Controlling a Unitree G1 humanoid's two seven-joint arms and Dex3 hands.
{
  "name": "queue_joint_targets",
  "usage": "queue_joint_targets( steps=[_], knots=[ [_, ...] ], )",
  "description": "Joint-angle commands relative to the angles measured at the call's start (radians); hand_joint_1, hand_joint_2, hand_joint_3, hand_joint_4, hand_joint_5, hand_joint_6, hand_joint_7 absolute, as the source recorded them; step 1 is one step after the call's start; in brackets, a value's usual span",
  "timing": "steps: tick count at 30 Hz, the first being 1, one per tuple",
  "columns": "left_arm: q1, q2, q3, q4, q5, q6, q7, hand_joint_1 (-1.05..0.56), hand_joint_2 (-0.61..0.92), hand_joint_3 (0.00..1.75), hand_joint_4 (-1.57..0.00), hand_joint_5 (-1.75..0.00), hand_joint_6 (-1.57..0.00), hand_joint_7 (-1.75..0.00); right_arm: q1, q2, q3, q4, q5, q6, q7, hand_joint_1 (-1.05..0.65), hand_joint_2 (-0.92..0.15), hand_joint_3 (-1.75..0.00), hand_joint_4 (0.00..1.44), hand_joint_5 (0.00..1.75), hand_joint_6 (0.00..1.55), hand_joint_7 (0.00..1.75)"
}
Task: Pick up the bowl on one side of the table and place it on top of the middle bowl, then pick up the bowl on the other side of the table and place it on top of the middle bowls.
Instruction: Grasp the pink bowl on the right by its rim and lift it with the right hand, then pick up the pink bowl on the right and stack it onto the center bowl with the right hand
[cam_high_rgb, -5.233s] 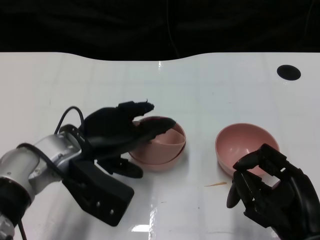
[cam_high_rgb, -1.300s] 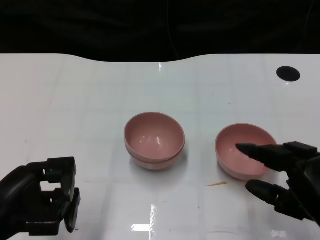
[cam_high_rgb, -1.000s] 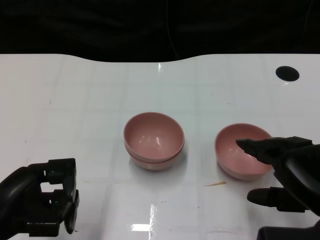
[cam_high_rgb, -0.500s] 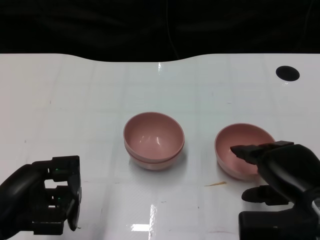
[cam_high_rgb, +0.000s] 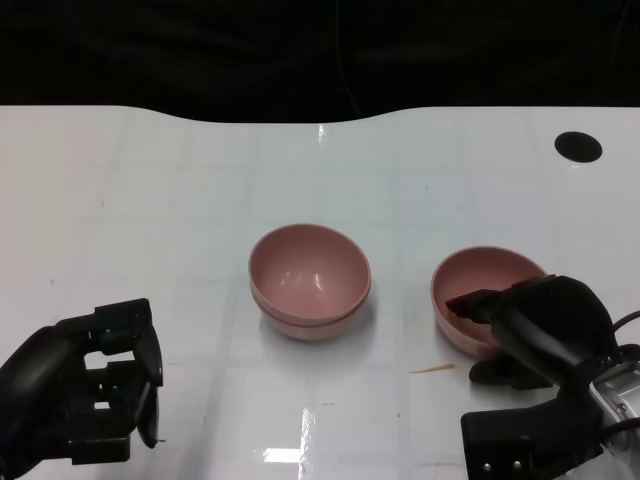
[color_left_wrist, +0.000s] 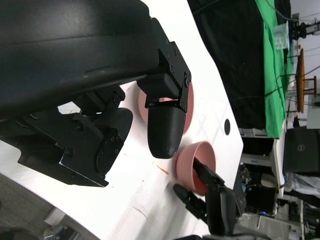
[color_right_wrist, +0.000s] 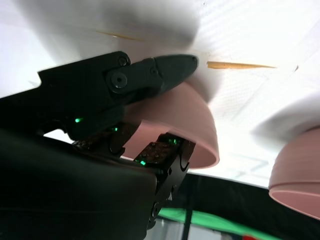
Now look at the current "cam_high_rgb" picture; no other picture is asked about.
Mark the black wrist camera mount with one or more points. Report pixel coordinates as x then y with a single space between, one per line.
500 440

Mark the black round table grommet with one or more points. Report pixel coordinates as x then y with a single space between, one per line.
578 146

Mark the pink plastic bowl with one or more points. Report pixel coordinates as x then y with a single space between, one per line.
310 270
310 332
465 285

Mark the thin orange wood sliver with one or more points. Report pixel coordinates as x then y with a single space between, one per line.
435 369

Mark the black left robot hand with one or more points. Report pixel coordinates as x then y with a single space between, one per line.
50 390

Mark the black backdrop cloth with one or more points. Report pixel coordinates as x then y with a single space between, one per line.
150 50

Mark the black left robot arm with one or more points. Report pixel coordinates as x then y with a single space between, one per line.
10 467

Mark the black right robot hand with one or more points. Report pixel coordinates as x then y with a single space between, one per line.
550 330

